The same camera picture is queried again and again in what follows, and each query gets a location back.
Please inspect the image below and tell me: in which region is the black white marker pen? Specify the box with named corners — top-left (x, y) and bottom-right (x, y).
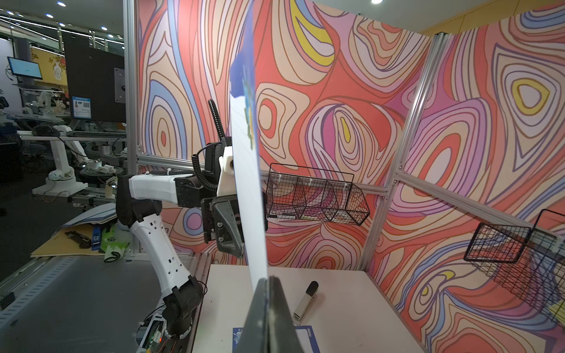
top-left (293, 281), bottom-right (319, 324)

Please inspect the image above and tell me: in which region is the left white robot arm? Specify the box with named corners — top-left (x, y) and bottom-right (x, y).
top-left (116, 173), bottom-right (244, 336)

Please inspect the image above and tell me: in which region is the left black wire basket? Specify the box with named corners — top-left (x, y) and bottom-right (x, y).
top-left (265, 163), bottom-right (370, 226)

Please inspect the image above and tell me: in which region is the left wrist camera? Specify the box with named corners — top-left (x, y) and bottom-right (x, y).
top-left (204, 142), bottom-right (236, 197)

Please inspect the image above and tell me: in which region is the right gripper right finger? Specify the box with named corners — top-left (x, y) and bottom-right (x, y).
top-left (267, 276), bottom-right (303, 353)

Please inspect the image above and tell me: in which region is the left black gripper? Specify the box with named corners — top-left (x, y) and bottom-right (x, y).
top-left (201, 195), bottom-right (244, 258)

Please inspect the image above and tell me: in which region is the back black wire basket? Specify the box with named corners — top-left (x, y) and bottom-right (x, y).
top-left (463, 209), bottom-right (564, 327)

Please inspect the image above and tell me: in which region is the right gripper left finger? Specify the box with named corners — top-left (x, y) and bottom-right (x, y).
top-left (235, 279), bottom-right (269, 353)

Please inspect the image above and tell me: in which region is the aluminium frame rail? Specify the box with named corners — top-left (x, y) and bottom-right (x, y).
top-left (356, 32), bottom-right (451, 271)

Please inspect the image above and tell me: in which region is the black wire basket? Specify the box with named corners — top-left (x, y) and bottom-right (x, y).
top-left (265, 163), bottom-right (370, 226)
top-left (463, 209), bottom-right (564, 327)

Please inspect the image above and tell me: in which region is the blue floral stationery sheet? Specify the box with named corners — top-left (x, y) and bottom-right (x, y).
top-left (232, 326), bottom-right (321, 353)

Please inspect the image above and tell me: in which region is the black computer monitor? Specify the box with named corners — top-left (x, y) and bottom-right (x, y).
top-left (63, 32), bottom-right (126, 123)

